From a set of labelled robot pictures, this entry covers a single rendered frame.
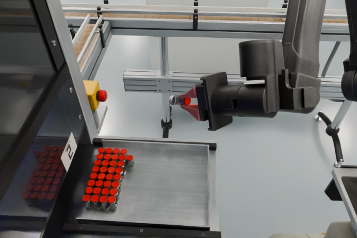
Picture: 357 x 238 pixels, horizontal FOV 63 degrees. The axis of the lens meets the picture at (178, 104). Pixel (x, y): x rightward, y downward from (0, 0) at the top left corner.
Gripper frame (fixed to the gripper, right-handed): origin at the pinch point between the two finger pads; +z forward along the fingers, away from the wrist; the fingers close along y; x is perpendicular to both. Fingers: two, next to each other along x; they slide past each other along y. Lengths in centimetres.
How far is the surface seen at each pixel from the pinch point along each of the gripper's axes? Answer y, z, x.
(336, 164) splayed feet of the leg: 78, 20, 153
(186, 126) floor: 44, 109, 110
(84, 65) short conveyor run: -11, 69, 17
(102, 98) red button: 0.4, 41.7, 5.8
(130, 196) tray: 27.1, 25.3, -1.4
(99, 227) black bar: 29.9, 24.1, -12.8
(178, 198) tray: 29.5, 15.4, 7.4
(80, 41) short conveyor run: -22, 83, 25
